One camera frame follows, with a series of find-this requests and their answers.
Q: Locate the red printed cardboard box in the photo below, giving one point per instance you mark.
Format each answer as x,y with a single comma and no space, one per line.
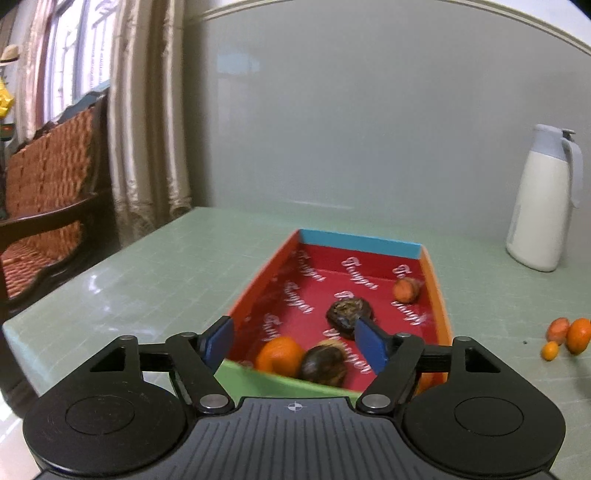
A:
346,300

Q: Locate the small orange-brown fruit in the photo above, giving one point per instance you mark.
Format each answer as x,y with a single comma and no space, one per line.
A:
406,290

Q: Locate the brown oval fruit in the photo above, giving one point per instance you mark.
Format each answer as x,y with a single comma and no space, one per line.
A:
323,367

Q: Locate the dark wrinkled fruit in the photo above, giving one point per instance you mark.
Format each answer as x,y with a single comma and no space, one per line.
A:
347,314

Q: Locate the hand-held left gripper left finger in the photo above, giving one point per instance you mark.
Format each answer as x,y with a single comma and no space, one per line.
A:
219,341

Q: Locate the yellow bag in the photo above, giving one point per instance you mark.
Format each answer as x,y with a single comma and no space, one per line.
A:
4,99

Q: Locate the beige lace-trimmed curtain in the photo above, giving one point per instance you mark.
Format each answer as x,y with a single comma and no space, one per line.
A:
147,115

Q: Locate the straw hat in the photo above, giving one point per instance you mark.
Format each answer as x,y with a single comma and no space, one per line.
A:
9,53

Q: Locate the pinkish sheer curtain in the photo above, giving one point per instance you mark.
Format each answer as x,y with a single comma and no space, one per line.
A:
37,60

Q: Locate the small kumquat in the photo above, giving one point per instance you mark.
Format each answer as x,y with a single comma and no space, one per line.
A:
550,350

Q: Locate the tangerine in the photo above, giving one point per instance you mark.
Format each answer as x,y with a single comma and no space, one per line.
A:
279,355
579,336

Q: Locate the reddish small fruit on table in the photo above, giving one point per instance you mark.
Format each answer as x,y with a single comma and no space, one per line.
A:
557,330

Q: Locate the wooden chair with woven cushion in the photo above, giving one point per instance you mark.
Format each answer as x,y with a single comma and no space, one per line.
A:
51,184

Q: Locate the window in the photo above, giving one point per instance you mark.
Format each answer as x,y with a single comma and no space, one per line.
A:
78,50

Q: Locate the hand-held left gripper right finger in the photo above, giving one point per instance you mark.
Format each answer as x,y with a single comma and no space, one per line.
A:
369,344

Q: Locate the white thermos jug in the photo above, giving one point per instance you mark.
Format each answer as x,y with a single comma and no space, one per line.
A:
540,198

